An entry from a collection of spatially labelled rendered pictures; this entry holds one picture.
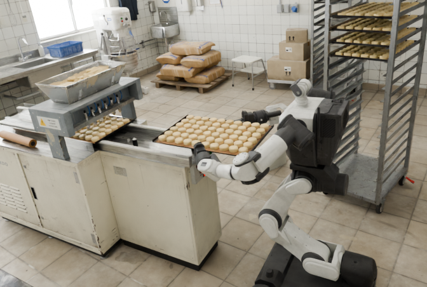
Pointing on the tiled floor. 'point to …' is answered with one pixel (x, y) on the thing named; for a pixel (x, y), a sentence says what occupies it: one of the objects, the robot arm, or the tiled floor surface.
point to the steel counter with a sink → (37, 66)
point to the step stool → (249, 66)
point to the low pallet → (192, 83)
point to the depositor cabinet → (59, 193)
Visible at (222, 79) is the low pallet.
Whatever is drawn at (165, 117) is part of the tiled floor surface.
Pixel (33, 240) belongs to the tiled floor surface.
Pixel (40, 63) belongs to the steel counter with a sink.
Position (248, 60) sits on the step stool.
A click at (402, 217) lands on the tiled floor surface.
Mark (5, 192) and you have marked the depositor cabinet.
